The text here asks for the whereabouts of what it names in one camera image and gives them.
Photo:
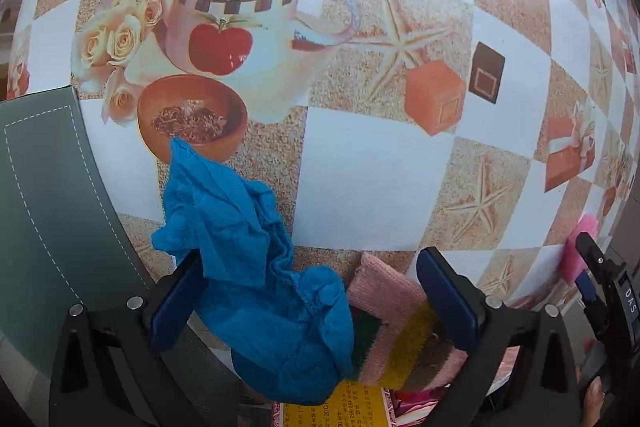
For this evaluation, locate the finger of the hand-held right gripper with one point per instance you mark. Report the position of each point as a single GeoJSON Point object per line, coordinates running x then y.
{"type": "Point", "coordinates": [583, 287]}
{"type": "Point", "coordinates": [590, 252]}

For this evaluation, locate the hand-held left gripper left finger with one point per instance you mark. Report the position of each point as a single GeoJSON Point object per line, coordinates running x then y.
{"type": "Point", "coordinates": [170, 312]}

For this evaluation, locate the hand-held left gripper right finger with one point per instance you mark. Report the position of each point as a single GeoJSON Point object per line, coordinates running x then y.
{"type": "Point", "coordinates": [450, 302]}

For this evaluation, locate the yellow printed booklet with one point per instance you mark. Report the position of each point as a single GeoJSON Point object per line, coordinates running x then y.
{"type": "Point", "coordinates": [340, 407]}

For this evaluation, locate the checkered printed tablecloth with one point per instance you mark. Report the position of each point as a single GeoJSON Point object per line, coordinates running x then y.
{"type": "Point", "coordinates": [375, 182]}

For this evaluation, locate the person's right hand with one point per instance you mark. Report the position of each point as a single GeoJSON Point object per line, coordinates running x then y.
{"type": "Point", "coordinates": [592, 402]}

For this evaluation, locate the large white cardboard box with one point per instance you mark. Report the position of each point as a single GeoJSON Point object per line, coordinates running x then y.
{"type": "Point", "coordinates": [50, 207]}

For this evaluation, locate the blue cloth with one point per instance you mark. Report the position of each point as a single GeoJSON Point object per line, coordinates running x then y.
{"type": "Point", "coordinates": [240, 232]}

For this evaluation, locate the striped knitted cloth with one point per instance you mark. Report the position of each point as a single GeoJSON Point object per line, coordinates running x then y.
{"type": "Point", "coordinates": [385, 297]}

